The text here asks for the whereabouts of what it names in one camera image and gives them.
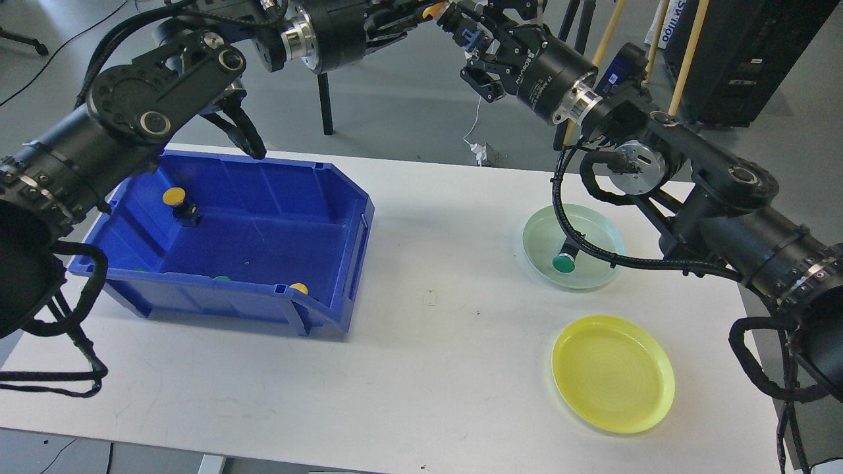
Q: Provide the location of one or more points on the yellow push button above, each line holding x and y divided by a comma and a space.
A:
185, 212
433, 11

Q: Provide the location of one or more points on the yellow plate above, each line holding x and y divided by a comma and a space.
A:
613, 374

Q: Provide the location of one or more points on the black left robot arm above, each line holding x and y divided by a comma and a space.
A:
147, 78

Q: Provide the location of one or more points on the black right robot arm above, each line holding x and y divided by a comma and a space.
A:
712, 209

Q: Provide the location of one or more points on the light green plate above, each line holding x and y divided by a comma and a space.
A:
543, 239

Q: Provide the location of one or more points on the black tripod stand left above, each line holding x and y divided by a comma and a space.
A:
326, 111

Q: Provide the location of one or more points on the white power adapter with cable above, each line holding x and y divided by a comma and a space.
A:
484, 154

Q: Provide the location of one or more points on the blue plastic storage bin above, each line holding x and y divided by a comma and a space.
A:
264, 223

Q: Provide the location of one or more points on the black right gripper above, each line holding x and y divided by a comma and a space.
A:
547, 74

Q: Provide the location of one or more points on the yellow push button front edge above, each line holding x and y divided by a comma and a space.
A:
300, 287

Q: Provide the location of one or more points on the black cabinet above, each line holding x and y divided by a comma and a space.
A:
744, 51

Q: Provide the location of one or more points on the white printed bag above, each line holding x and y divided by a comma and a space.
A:
663, 32

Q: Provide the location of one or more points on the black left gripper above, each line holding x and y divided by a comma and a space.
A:
347, 31

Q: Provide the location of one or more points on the green push button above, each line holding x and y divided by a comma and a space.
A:
565, 261

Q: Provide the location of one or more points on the black tripod leg right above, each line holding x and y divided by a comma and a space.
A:
585, 11

